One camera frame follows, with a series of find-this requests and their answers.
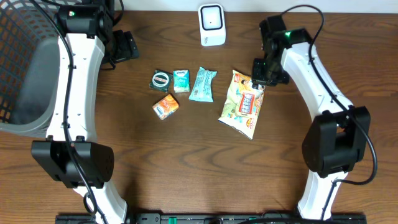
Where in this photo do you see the yellow snack bag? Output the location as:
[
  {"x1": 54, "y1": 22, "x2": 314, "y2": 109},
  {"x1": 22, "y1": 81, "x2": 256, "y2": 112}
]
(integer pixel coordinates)
[{"x1": 218, "y1": 70, "x2": 265, "y2": 140}]

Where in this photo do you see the green Zam-Buk tin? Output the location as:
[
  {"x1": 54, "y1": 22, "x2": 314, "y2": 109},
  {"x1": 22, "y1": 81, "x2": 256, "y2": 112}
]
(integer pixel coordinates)
[{"x1": 149, "y1": 70, "x2": 172, "y2": 93}]

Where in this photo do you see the green Kleenex tissue pack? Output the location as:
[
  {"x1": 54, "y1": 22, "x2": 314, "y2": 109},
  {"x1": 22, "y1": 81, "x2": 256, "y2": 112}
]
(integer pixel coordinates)
[{"x1": 173, "y1": 70, "x2": 190, "y2": 93}]

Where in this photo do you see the teal wet wipe packet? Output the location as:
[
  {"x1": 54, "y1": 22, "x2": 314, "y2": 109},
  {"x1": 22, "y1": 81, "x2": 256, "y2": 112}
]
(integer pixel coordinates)
[{"x1": 188, "y1": 67, "x2": 217, "y2": 103}]

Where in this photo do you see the orange tissue pack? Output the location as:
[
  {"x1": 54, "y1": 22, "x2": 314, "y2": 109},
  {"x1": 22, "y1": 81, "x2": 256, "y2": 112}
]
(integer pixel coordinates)
[{"x1": 152, "y1": 94, "x2": 179, "y2": 120}]

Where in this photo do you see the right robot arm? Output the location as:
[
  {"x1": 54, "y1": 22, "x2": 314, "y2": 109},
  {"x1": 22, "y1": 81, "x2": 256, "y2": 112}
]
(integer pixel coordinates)
[{"x1": 252, "y1": 15, "x2": 371, "y2": 221}]

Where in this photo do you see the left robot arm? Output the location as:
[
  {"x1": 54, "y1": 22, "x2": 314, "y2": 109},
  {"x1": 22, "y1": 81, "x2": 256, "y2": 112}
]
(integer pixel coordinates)
[{"x1": 31, "y1": 0, "x2": 139, "y2": 223}]

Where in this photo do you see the white barcode scanner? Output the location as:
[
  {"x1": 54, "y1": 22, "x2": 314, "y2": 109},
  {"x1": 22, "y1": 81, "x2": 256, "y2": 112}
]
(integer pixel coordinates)
[{"x1": 198, "y1": 3, "x2": 226, "y2": 47}]

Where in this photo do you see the dark grey plastic mesh basket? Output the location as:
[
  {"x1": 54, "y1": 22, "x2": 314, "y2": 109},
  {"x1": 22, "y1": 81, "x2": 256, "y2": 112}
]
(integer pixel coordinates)
[{"x1": 0, "y1": 0, "x2": 72, "y2": 138}]

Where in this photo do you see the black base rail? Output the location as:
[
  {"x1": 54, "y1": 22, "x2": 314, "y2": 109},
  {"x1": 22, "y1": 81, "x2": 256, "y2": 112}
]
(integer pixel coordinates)
[{"x1": 54, "y1": 212, "x2": 368, "y2": 224}]

